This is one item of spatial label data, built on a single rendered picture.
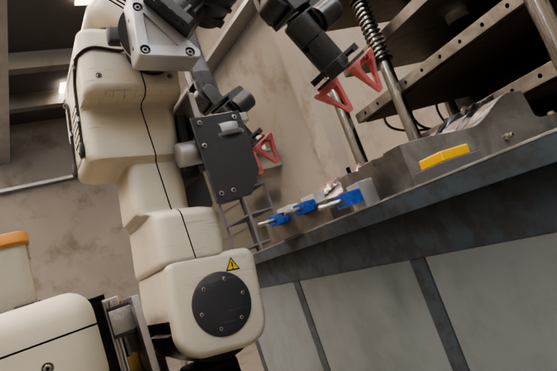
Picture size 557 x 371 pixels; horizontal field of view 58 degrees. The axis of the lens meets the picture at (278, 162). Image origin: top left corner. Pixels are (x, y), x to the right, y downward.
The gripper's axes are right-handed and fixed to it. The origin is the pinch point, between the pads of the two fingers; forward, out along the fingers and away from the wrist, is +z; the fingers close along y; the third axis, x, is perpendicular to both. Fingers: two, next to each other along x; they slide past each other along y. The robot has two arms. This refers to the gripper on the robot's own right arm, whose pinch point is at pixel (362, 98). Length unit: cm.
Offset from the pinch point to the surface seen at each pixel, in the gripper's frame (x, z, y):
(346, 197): 11.0, 13.1, 10.8
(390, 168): 2.3, 14.7, 4.9
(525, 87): -79, 39, 22
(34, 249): -74, -126, 1040
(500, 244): 14.7, 29.3, -16.2
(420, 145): -2.4, 14.7, -0.9
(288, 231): 7.3, 16.4, 46.3
